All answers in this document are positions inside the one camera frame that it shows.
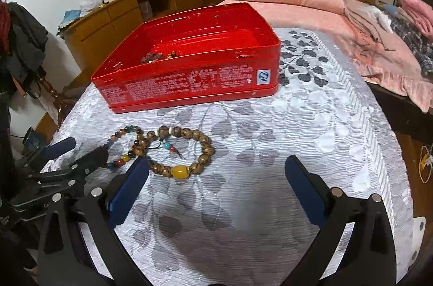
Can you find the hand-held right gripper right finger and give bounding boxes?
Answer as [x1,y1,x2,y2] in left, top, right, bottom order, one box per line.
[284,155,397,286]

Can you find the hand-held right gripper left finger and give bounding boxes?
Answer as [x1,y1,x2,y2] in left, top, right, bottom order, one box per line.
[37,156,150,286]

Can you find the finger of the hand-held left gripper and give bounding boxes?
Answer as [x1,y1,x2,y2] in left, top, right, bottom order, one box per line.
[10,148,109,207]
[18,137,77,177]

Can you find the multicolour bead bracelet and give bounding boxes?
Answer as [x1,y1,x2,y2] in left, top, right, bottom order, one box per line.
[101,125,147,172]

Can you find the brown wooden bead bracelet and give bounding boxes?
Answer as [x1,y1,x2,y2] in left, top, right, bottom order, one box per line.
[132,125,216,179]

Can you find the red tin box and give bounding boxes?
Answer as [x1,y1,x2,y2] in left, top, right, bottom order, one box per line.
[91,1,281,114]

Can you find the blue bin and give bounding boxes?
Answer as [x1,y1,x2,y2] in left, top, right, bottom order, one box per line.
[22,127,44,155]

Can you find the wooden coat stand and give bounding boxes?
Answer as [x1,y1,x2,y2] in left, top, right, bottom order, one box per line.
[35,66,78,131]

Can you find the dark hanging clothes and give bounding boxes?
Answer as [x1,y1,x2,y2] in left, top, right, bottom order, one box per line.
[0,0,50,94]

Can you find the wooden sideboard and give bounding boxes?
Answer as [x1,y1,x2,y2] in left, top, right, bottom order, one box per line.
[57,0,204,87]

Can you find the white plastic part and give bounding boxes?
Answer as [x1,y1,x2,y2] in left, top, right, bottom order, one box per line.
[414,217,425,248]

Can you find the red hanging garment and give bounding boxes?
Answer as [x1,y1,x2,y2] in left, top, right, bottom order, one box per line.
[0,2,12,55]

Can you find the white plastic bag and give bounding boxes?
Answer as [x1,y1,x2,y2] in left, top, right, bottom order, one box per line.
[79,0,103,16]

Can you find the pink branch-print bed sheet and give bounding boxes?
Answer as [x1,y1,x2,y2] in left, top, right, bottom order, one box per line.
[216,0,433,114]

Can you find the plaid clothing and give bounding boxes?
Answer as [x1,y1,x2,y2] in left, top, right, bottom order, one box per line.
[389,12,433,74]

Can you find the white cloth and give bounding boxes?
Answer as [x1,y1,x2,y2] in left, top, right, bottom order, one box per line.
[367,4,393,33]

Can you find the pink cloth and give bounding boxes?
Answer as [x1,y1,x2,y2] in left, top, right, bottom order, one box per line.
[397,0,433,36]

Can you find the dark bed frame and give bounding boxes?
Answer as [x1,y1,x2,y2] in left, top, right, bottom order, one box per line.
[367,81,433,138]

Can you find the cable on floor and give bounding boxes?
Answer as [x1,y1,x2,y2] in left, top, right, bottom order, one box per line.
[418,144,433,185]

